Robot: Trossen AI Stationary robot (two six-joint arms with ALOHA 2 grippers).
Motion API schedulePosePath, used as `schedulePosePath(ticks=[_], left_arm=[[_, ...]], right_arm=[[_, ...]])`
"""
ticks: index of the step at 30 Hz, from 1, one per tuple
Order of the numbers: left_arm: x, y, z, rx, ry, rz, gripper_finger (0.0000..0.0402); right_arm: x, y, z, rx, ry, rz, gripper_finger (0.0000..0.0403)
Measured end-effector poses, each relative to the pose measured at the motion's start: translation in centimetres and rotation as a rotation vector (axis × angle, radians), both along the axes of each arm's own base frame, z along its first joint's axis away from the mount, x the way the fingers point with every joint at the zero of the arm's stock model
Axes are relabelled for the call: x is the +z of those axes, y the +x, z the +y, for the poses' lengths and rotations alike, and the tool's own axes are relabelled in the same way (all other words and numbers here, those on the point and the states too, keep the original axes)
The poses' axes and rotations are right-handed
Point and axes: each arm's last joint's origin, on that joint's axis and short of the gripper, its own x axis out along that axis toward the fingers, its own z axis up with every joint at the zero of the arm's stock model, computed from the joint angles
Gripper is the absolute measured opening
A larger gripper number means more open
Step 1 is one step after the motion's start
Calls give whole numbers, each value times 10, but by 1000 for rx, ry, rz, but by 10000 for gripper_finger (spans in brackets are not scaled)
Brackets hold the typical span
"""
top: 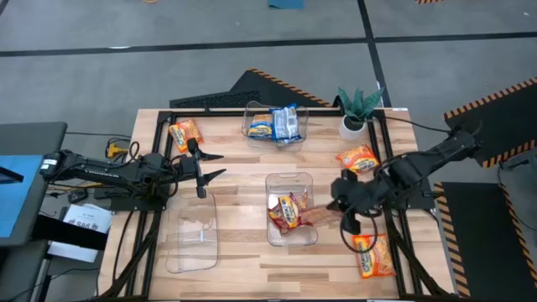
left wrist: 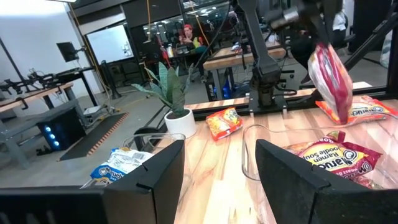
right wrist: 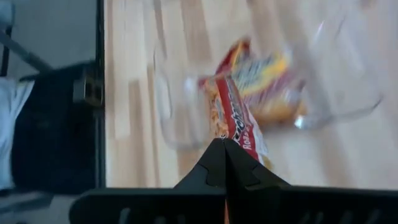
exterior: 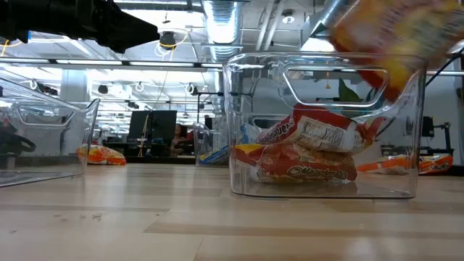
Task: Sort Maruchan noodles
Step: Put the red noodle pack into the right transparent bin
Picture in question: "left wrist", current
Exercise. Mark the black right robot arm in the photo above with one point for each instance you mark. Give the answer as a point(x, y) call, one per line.
point(264, 71)

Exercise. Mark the black floor mat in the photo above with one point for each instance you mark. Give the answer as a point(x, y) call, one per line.
point(93, 137)

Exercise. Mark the black monitor on arm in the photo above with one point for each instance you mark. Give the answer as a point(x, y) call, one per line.
point(67, 51)

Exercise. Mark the black tripod leg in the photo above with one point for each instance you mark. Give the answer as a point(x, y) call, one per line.
point(373, 40)

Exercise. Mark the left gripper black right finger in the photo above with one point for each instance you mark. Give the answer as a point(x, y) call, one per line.
point(292, 193)

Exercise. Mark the orange Maruchan ramen packet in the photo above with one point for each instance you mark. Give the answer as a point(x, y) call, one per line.
point(363, 110)
point(224, 123)

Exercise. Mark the black robot arms on table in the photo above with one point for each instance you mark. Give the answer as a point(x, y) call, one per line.
point(37, 81)

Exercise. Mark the large clear plastic bin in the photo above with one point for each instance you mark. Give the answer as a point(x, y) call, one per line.
point(248, 161)

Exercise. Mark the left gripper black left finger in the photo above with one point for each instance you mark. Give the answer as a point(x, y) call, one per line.
point(152, 193)

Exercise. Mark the white plant pot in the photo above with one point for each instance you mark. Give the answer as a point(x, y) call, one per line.
point(180, 126)

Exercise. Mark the black table frame rail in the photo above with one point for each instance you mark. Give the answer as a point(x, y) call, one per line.
point(217, 110)

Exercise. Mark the black desk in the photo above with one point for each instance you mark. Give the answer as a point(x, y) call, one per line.
point(77, 74)

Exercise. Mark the blue Maruchan ramen packet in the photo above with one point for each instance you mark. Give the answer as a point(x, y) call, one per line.
point(121, 165)

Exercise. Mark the green snake plant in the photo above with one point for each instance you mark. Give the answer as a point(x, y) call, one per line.
point(171, 90)

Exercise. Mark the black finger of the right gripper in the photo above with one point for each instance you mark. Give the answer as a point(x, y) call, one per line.
point(318, 29)

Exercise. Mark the small clear plastic bin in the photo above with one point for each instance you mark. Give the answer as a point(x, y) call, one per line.
point(155, 136)

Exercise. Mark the wooden work table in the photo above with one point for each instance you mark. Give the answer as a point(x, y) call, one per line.
point(230, 60)
point(31, 95)

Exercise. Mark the computer tower with blue lights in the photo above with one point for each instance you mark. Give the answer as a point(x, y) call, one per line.
point(62, 130)

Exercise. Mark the person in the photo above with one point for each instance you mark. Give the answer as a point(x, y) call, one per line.
point(189, 37)

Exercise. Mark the white wall screen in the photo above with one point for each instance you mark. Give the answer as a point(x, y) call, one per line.
point(109, 43)

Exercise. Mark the red Maruchan ramen packet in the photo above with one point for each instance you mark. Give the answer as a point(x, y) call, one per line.
point(332, 84)
point(335, 157)

